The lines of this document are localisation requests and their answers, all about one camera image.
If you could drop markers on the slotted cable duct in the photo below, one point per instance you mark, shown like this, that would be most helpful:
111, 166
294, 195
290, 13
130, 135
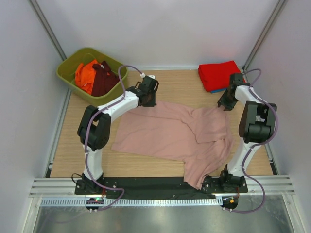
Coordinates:
97, 202

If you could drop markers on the pink t shirt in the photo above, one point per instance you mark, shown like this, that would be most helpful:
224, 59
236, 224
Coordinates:
201, 138

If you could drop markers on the left aluminium corner post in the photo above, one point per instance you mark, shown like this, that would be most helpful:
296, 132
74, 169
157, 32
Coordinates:
47, 28

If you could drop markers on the folded red t shirt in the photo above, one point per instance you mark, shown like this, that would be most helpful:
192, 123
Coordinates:
216, 77

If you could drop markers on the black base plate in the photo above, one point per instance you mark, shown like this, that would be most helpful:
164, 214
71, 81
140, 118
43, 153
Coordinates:
170, 188

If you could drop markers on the orange t shirt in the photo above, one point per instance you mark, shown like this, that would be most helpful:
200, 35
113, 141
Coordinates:
85, 76

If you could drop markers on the aluminium corner post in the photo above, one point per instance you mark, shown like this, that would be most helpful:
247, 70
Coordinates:
280, 4
47, 28

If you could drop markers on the aluminium frame rail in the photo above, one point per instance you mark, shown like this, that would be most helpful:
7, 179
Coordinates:
62, 187

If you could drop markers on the folded blue t shirt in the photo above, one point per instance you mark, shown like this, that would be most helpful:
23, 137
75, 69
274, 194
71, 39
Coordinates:
217, 91

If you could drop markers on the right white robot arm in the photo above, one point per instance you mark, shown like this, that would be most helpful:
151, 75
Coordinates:
256, 127

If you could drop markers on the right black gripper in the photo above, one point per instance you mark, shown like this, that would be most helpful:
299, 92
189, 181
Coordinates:
222, 101

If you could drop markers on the green plastic bin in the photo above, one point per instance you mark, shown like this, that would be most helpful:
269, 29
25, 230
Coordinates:
66, 72

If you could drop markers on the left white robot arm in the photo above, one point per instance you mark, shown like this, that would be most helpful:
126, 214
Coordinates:
94, 130

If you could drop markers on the right aluminium corner post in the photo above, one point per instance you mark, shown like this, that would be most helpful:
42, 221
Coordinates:
280, 4

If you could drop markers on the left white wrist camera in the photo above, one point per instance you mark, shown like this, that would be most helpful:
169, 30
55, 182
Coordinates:
142, 75

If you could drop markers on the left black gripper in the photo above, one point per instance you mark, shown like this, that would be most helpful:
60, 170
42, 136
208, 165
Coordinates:
152, 103

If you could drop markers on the maroon t shirt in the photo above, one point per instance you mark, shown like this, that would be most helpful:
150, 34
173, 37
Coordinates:
105, 79

